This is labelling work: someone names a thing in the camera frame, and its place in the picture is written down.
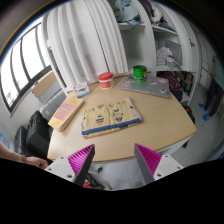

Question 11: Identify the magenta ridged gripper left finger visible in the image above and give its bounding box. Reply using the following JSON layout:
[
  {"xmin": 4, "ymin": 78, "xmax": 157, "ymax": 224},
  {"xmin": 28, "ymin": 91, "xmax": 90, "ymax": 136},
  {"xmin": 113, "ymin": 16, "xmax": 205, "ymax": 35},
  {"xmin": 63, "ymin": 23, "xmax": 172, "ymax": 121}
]
[{"xmin": 46, "ymin": 144, "xmax": 95, "ymax": 186}]

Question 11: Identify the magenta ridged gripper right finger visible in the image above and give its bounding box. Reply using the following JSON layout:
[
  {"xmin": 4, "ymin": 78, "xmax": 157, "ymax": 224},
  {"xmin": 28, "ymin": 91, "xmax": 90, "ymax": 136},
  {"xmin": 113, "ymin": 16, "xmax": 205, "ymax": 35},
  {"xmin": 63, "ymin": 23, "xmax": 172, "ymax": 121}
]
[{"xmin": 134, "ymin": 144, "xmax": 183, "ymax": 184}]

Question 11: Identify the person's bare forearm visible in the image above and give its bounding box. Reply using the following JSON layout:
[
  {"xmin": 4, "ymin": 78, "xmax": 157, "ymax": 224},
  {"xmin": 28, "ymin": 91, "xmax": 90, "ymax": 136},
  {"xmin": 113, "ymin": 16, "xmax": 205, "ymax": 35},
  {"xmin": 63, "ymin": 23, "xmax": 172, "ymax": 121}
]
[{"xmin": 0, "ymin": 141, "xmax": 22, "ymax": 162}]

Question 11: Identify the yellow patterned folded towel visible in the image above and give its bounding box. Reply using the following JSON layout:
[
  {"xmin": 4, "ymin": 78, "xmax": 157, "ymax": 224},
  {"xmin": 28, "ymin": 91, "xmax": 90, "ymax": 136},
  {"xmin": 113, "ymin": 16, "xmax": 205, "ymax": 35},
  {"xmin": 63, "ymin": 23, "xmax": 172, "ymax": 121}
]
[{"xmin": 81, "ymin": 98, "xmax": 141, "ymax": 138}]

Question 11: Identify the person's left hand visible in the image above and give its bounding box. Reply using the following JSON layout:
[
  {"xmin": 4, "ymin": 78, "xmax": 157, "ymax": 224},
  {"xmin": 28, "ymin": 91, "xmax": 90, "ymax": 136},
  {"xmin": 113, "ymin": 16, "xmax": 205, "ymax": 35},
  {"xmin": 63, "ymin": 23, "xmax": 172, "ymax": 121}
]
[{"xmin": 26, "ymin": 157, "xmax": 48, "ymax": 169}]

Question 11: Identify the black wristwatch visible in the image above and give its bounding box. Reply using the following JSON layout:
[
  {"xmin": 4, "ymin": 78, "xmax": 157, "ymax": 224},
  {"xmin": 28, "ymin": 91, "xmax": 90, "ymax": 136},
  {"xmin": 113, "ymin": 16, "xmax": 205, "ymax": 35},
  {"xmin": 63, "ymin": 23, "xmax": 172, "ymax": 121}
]
[{"xmin": 21, "ymin": 154, "xmax": 26, "ymax": 164}]

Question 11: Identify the tan hardcover book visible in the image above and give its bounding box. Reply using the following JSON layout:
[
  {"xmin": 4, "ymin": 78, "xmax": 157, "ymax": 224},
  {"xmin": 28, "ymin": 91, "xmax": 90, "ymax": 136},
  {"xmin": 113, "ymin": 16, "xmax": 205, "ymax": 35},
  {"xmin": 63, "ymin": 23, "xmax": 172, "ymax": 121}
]
[{"xmin": 48, "ymin": 97, "xmax": 84, "ymax": 132}]

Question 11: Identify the white radiator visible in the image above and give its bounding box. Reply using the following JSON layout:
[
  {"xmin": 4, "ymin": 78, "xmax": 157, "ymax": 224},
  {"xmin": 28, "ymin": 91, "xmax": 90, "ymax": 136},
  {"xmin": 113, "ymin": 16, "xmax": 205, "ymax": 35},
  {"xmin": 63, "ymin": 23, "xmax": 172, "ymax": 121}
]
[{"xmin": 40, "ymin": 90, "xmax": 66, "ymax": 121}]

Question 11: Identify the small colourful card box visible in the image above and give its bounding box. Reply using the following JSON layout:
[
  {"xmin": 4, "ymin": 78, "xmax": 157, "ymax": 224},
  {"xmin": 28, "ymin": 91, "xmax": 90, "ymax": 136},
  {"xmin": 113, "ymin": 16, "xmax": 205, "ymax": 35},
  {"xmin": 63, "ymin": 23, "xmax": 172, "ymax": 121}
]
[{"xmin": 74, "ymin": 82, "xmax": 90, "ymax": 98}]

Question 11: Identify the grey stickered laptop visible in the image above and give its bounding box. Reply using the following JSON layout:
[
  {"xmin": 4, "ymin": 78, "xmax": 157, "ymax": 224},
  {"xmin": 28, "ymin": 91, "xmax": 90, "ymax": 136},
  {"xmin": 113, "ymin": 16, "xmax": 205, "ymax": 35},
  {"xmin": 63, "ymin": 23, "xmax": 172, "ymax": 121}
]
[{"xmin": 119, "ymin": 75, "xmax": 169, "ymax": 98}]

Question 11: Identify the colourful patterned bag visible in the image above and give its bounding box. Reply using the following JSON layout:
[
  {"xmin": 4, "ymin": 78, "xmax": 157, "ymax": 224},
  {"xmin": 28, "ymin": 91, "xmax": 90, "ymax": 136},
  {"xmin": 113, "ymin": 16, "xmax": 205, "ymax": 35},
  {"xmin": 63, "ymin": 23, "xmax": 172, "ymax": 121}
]
[{"xmin": 157, "ymin": 71, "xmax": 181, "ymax": 92}]

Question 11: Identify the red lidded white tub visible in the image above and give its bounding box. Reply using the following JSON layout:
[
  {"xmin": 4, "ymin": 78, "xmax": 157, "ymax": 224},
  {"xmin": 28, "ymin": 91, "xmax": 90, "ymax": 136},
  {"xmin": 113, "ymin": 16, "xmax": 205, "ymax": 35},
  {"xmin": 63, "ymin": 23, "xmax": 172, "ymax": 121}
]
[{"xmin": 98, "ymin": 72, "xmax": 114, "ymax": 89}]

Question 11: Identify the green lidded jar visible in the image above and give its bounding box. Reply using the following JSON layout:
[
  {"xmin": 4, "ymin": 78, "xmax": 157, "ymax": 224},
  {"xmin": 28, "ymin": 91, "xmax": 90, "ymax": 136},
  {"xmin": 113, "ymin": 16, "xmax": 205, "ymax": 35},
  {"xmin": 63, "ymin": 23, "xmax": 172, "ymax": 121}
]
[{"xmin": 133, "ymin": 65, "xmax": 147, "ymax": 82}]

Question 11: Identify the black framed window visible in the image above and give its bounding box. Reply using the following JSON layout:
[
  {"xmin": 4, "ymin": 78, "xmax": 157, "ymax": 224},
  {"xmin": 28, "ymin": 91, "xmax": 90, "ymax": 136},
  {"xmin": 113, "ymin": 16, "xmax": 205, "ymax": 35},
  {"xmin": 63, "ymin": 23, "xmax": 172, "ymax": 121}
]
[{"xmin": 0, "ymin": 21, "xmax": 51, "ymax": 113}]

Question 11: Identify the white curtain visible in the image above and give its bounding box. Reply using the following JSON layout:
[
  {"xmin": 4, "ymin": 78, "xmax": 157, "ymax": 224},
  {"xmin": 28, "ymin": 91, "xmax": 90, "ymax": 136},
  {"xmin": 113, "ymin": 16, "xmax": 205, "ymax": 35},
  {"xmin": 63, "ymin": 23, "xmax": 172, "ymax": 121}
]
[{"xmin": 42, "ymin": 0, "xmax": 128, "ymax": 92}]

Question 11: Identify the white shelving unit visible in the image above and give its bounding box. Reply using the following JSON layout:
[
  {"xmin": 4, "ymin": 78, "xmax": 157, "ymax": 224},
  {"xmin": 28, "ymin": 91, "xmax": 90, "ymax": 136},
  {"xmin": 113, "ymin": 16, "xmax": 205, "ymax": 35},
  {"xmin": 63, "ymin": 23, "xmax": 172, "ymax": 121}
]
[{"xmin": 118, "ymin": 0, "xmax": 199, "ymax": 105}]

